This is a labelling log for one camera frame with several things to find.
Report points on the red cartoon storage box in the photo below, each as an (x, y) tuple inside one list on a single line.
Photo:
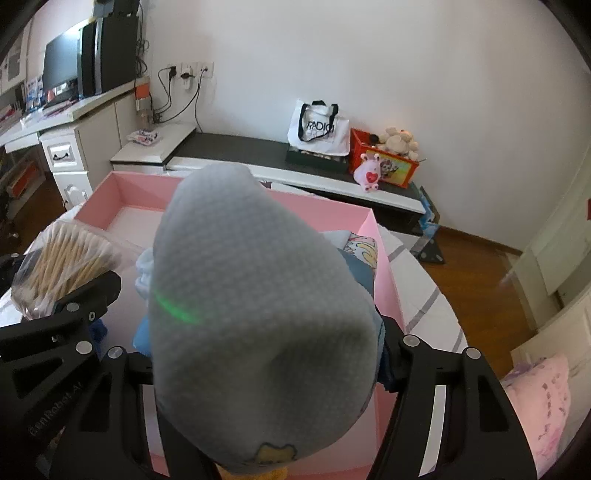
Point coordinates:
[(396, 170)]

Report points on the beige plush toy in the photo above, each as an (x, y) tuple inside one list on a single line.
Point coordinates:
[(400, 142)]

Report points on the floral pouch on side table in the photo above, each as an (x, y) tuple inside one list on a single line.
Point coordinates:
[(143, 137)]

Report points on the pink bedding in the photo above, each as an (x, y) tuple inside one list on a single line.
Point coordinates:
[(541, 398)]

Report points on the wall power sockets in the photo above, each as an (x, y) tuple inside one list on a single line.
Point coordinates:
[(188, 74)]

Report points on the black computer monitor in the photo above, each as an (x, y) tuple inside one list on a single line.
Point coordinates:
[(60, 68)]

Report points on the orange capped bottle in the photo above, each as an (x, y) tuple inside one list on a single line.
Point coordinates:
[(143, 104)]

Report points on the round table striped quilt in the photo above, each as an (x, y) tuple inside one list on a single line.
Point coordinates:
[(415, 295)]

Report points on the light blue printed baby hat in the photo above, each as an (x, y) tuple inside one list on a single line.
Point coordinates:
[(263, 334)]

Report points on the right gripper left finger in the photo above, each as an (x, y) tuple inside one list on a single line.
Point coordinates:
[(85, 420)]

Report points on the black floor scale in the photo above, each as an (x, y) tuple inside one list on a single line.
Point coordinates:
[(427, 250)]

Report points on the low black white tv bench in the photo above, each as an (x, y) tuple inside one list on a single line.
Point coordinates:
[(179, 147)]

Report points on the stack of books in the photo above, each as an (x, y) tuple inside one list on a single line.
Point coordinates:
[(9, 116)]

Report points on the bag of cotton swabs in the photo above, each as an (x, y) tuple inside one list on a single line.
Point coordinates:
[(65, 257)]

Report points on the yellow crochet knit item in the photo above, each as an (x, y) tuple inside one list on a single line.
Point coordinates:
[(276, 474)]

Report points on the blue white carton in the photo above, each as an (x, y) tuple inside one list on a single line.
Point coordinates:
[(34, 94)]

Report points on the black computer tower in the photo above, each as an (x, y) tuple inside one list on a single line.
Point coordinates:
[(106, 54)]

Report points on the blue crochet knit item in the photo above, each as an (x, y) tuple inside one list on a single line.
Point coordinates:
[(97, 332)]

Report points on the white desk with drawers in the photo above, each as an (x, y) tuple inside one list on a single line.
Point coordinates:
[(79, 142)]

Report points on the white tote bag black handles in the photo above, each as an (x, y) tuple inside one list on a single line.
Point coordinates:
[(319, 128)]

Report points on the pink shallow tray box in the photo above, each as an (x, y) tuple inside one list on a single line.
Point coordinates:
[(266, 327)]

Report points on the pink heart plush toy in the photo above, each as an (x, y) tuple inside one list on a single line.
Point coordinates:
[(368, 173)]

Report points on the black box on tower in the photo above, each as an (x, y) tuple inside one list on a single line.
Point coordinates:
[(105, 8)]

